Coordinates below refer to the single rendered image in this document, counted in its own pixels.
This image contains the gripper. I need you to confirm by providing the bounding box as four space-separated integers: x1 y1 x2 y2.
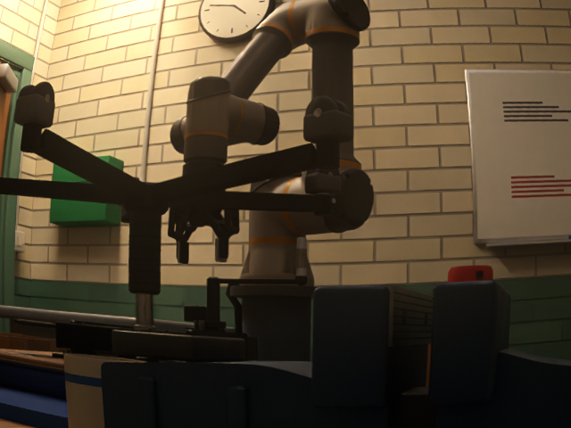
167 160 241 265

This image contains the black chair star base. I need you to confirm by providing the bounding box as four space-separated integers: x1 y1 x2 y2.
0 128 336 295

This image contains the black lever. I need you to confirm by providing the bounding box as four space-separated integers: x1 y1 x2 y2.
206 275 309 333

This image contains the black tension knob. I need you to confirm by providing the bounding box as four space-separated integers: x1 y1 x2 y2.
184 305 227 333

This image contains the black chair tilt mechanism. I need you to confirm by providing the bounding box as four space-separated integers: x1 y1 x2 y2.
55 318 259 363

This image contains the dark blue bin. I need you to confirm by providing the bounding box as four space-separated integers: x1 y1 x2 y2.
310 284 393 407
430 280 513 428

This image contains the black castor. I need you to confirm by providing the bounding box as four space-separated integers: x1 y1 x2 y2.
14 81 56 152

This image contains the chrome gas cylinder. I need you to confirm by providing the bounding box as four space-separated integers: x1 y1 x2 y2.
135 292 153 329

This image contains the cardboard box blue stripe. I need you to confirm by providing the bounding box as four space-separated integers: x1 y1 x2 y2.
63 351 104 428

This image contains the grey ribbed radiator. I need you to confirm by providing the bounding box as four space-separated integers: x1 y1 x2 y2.
387 287 436 350

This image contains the blue crate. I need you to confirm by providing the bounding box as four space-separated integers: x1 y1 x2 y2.
0 358 68 428

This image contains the red box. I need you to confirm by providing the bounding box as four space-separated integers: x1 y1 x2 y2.
447 265 494 284

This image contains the white notice board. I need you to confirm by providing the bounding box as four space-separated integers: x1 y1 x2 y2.
463 69 571 248

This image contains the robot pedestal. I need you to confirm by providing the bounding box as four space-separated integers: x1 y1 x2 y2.
228 284 314 363

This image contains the green wall box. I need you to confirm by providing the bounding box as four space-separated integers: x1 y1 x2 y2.
49 154 125 226

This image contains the cream wall conduit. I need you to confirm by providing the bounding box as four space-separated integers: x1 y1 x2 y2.
140 0 167 182

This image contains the grey rail pipe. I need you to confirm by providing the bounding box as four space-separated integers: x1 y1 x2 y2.
0 304 197 334

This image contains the brown door green frame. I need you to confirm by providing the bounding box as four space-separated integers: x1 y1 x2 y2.
0 38 36 296

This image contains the white wall clock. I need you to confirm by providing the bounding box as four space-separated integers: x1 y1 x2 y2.
198 0 277 45

